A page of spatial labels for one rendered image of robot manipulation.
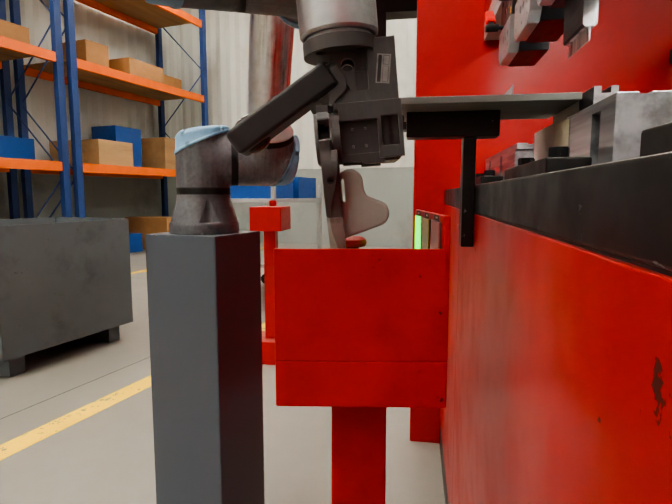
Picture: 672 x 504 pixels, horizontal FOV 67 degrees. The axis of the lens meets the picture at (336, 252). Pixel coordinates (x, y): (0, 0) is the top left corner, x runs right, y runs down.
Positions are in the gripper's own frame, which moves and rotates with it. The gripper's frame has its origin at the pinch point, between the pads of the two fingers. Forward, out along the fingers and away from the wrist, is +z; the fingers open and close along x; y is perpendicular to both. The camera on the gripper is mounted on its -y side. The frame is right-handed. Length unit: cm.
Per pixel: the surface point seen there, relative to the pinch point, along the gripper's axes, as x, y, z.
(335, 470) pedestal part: 2.4, -2.2, 24.4
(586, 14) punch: 26, 38, -28
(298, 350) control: -4.6, -4.1, 8.4
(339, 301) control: -4.7, 0.1, 4.1
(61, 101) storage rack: 549, -324, -145
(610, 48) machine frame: 111, 85, -43
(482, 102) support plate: 24.6, 22.0, -17.0
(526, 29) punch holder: 52, 39, -34
